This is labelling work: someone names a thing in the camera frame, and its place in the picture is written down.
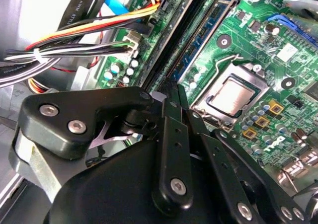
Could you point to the green RAM stick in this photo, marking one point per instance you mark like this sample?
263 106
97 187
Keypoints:
203 40

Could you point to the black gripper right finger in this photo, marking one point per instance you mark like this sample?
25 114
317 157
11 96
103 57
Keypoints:
227 181

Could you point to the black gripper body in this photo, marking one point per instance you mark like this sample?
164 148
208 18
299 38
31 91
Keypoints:
111 189

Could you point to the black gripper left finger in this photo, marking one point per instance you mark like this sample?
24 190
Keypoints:
111 99

